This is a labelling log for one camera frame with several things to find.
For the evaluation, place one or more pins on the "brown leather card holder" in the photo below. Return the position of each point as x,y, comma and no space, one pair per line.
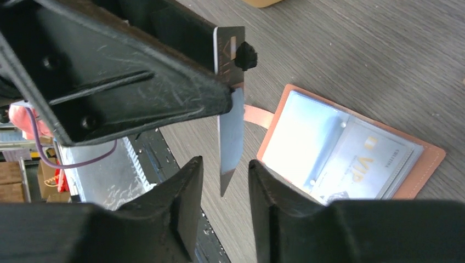
331,152

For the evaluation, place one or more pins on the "white VIP card in holder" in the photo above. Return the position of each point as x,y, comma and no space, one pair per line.
364,164

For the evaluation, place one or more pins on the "aluminium rail frame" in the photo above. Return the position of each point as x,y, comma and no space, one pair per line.
112,181

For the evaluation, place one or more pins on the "orange oval tray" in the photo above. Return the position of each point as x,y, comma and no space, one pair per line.
261,3

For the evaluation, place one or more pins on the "dark patterned credit card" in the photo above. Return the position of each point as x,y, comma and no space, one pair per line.
230,125

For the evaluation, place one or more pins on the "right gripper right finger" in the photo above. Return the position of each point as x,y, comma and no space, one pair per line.
291,228

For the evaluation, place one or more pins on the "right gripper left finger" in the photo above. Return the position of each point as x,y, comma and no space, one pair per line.
158,226

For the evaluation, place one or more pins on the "cardboard boxes in background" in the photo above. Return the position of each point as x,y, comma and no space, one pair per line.
25,178

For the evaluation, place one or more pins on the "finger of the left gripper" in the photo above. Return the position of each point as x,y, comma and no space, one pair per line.
180,28
93,78

